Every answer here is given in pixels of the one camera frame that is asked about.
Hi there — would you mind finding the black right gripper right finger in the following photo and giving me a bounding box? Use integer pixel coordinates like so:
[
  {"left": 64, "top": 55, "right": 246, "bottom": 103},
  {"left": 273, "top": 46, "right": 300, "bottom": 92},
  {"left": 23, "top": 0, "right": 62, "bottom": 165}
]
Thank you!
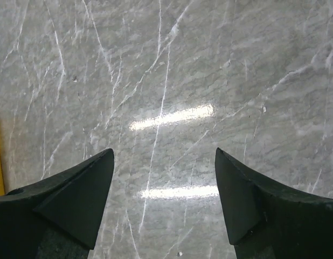
[{"left": 215, "top": 148, "right": 333, "bottom": 258}]

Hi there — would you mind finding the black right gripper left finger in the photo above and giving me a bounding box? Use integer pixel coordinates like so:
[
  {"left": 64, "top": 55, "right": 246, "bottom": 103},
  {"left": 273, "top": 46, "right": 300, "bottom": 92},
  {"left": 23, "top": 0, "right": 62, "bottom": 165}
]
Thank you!
[{"left": 0, "top": 148, "right": 114, "bottom": 258}]

